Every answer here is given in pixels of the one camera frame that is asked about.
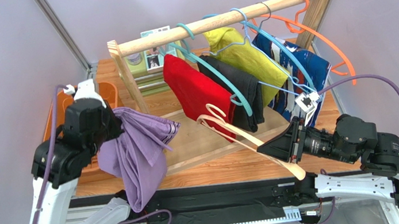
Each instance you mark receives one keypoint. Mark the orange plastic basket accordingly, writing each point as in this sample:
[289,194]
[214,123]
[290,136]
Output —
[108,92]

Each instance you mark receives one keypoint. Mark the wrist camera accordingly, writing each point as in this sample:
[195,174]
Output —
[86,89]
[308,104]

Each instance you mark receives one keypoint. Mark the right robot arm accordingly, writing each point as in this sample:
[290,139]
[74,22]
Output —
[353,140]

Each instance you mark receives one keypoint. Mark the blue plastic hanger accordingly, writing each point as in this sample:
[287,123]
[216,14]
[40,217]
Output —
[306,87]

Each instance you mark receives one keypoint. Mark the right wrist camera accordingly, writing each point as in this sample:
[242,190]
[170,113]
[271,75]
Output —
[308,104]

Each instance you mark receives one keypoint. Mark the orange plastic hanger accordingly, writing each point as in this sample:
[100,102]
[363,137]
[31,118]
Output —
[304,24]

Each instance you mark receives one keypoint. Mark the red garment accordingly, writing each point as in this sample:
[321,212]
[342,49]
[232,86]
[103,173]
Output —
[194,90]

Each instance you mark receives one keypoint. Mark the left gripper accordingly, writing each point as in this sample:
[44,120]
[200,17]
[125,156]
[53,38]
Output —
[117,123]

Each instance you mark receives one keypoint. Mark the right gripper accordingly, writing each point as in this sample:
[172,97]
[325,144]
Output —
[297,139]

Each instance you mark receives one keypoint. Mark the yellow-green garment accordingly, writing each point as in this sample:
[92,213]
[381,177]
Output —
[231,47]

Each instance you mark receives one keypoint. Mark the blue patterned garment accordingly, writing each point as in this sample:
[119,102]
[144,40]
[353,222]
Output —
[317,68]

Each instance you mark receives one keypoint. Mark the light blue wire hanger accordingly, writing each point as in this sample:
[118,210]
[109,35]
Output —
[245,41]

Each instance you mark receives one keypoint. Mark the beige wooden hanger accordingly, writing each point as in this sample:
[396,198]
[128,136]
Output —
[216,116]

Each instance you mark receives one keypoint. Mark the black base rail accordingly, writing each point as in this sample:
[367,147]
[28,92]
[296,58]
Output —
[228,203]

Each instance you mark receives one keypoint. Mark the purple trousers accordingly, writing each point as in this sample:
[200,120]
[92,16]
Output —
[137,155]

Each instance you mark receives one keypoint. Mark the black garment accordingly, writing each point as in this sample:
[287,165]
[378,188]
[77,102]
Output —
[249,87]

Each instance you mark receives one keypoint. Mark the green box with jar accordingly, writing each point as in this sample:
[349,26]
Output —
[147,69]

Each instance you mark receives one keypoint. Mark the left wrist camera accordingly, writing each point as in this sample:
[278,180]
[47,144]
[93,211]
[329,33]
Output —
[86,89]

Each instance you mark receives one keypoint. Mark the wooden clothes rack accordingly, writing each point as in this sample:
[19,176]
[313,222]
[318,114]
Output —
[197,145]

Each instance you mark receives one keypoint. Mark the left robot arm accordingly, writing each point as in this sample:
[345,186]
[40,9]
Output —
[58,163]

